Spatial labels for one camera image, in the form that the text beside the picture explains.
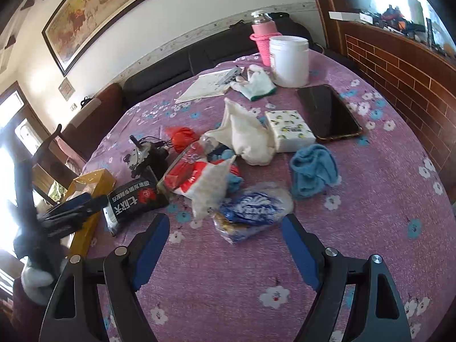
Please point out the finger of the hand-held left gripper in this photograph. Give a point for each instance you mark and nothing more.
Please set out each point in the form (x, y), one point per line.
(76, 199)
(64, 225)

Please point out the blue towel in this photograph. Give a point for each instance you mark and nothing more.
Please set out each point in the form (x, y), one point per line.
(313, 171)

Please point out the black packet with red label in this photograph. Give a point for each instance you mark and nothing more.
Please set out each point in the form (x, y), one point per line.
(135, 199)

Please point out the dark wooden chair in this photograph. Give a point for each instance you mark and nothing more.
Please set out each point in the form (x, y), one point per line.
(53, 133)

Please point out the framed painting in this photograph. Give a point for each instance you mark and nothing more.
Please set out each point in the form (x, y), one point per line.
(99, 10)

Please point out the white and green glove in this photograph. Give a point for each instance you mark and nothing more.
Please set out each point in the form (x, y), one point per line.
(256, 85)

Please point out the dark striped item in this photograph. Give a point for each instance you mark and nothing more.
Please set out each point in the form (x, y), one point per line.
(228, 76)

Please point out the open notebook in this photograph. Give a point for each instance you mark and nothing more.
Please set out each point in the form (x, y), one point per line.
(203, 85)

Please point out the black sofa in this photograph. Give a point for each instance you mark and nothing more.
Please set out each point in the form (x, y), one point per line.
(167, 60)

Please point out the white plastic jar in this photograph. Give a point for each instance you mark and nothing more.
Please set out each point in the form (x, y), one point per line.
(288, 64)

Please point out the white flat box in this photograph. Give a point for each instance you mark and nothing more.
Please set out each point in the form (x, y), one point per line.
(345, 15)

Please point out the red and white packet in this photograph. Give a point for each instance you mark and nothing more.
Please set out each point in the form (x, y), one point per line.
(185, 178)

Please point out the purple floral tablecloth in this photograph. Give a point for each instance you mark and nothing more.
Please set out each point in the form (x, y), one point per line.
(374, 203)

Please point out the white cloth bag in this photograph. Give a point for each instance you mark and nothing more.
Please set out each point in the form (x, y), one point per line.
(249, 135)

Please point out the person's left hand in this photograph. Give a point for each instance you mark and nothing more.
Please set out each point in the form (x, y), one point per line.
(35, 279)

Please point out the brown armchair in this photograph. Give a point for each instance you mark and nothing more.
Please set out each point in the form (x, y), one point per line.
(103, 103)

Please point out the pink thermos bottle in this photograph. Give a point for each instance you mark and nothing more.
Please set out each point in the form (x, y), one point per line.
(260, 28)

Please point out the red mesh bag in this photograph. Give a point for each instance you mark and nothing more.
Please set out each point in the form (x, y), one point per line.
(183, 137)

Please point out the black smartphone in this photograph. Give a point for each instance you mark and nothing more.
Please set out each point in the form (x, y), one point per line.
(327, 112)

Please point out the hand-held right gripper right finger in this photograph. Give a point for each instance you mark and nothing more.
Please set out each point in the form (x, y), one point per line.
(301, 253)

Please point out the lemon print tissue pack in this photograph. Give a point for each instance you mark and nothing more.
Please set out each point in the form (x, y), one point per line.
(288, 128)

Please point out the blue and white plastic bag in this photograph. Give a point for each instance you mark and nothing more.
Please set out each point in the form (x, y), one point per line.
(253, 203)

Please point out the clutter of dark gear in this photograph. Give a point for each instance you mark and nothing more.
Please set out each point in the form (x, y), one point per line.
(395, 17)

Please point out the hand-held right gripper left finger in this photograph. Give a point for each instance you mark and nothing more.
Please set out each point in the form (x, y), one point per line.
(151, 253)

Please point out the wooden glass door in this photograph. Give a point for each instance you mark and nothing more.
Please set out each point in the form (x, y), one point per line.
(28, 96)

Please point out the wall plaque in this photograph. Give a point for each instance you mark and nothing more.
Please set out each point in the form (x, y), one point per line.
(66, 89)

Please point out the yellow tray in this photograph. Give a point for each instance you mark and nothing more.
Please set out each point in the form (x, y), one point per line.
(96, 181)

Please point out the brick pattern wooden partition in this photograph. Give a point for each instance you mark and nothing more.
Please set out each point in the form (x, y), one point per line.
(409, 78)

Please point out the person's left forearm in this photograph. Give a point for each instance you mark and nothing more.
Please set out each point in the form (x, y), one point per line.
(25, 315)

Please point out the pink chair cushion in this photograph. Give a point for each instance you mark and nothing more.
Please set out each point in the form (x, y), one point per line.
(69, 149)

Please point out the black bag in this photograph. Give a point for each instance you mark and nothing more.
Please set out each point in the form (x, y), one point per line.
(86, 102)

